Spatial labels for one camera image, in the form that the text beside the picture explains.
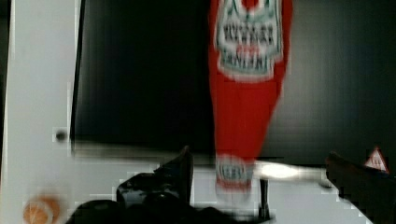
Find red ketchup bottle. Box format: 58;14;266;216
208;0;292;202

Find orange half toy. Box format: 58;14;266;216
22;195;61;224

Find silver toaster oven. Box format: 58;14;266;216
70;0;395;167

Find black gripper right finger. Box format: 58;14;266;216
325;152;396;224

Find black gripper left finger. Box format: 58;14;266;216
116;146;193;207

